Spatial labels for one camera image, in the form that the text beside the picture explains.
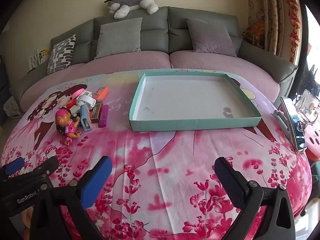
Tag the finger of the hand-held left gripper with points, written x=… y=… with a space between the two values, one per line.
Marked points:
x=48 y=166
x=15 y=167

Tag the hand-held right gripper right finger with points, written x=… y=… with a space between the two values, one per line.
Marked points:
x=231 y=182

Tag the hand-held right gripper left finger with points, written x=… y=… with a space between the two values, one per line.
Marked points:
x=96 y=180

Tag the pink dog toy figure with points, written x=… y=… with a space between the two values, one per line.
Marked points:
x=66 y=122

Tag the red white plastic toy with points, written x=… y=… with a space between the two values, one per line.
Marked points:
x=70 y=104

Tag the gold black patterned lighter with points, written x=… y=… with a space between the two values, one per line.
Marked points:
x=96 y=111

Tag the white tape dispenser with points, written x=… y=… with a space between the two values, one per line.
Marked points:
x=86 y=102

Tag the cream ribbed plastic toy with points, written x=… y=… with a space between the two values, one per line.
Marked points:
x=86 y=93

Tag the teal cardboard box tray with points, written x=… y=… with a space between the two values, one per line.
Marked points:
x=190 y=100

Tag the floral storage box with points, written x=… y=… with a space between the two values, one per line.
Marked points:
x=11 y=107

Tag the pink printed blanket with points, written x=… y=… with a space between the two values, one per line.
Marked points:
x=155 y=155

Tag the purple marker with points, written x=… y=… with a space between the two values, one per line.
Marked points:
x=103 y=116

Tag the orange plastic toy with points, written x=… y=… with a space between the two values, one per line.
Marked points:
x=101 y=93

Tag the pink round stool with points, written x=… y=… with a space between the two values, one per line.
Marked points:
x=313 y=142

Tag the white magazine rack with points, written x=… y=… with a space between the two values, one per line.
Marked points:
x=32 y=61

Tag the transparent plastic container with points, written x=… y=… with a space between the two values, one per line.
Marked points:
x=308 y=107

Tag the yellow white booklet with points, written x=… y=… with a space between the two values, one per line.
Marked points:
x=44 y=55

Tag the black white patterned cushion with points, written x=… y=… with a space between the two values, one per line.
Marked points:
x=61 y=55

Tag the grey sofa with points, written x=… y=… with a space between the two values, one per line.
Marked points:
x=125 y=62
x=155 y=22

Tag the black metal rack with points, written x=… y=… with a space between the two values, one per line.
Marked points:
x=312 y=80

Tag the grey cushion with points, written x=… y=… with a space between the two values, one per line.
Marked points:
x=117 y=37

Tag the purple cushion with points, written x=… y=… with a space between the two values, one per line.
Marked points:
x=210 y=37

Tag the beige patterned curtain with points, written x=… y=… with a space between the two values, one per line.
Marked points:
x=265 y=10

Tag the red hanging decoration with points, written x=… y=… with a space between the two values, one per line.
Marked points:
x=293 y=15

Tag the grey white plush husky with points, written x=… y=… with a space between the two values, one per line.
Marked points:
x=132 y=2

